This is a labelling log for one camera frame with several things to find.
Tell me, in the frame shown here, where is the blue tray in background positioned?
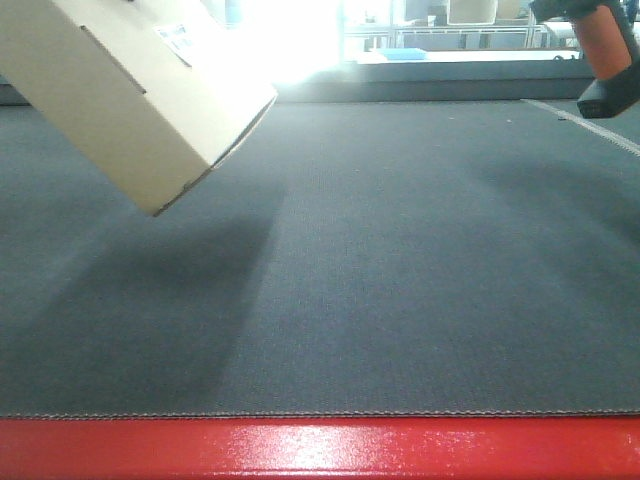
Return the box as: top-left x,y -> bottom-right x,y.
378,48 -> 428,62

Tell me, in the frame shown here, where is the red metal table frame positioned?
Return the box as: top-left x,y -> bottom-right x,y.
1,417 -> 639,479

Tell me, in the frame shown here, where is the orange black barcode scanner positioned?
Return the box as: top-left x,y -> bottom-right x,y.
530,1 -> 639,119

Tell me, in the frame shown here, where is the white barcode label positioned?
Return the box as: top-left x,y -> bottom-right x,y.
154,23 -> 195,67

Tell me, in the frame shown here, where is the beige background bin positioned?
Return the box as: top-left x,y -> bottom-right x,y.
447,0 -> 498,26

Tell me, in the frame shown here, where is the dark grey fabric mat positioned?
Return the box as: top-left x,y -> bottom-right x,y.
1,99 -> 639,418

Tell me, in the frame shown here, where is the brown cardboard box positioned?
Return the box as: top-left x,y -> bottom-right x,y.
1,1 -> 277,215

